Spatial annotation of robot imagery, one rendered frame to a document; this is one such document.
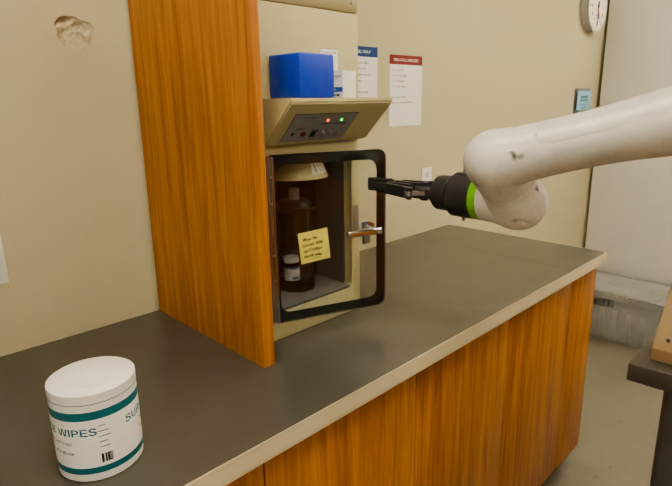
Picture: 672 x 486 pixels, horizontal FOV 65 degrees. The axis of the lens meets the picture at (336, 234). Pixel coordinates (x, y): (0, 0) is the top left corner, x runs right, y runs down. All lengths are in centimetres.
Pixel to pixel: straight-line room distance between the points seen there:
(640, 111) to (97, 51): 119
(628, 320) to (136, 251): 299
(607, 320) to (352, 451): 279
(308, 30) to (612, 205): 309
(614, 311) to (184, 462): 314
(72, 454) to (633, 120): 97
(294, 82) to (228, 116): 15
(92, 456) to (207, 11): 84
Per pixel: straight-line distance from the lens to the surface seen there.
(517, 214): 102
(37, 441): 111
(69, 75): 147
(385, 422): 128
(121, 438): 94
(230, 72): 112
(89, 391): 90
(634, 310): 371
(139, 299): 159
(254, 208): 109
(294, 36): 126
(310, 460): 113
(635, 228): 404
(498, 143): 93
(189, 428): 104
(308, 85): 114
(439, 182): 113
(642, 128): 90
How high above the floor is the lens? 150
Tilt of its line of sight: 14 degrees down
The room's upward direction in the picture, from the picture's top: 1 degrees counter-clockwise
